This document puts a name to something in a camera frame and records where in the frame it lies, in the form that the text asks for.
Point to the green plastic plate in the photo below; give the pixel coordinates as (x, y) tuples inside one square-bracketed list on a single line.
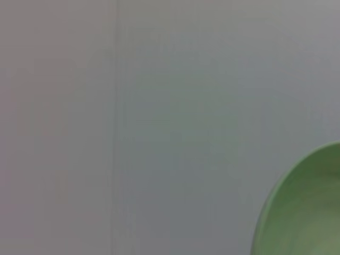
[(305, 207)]

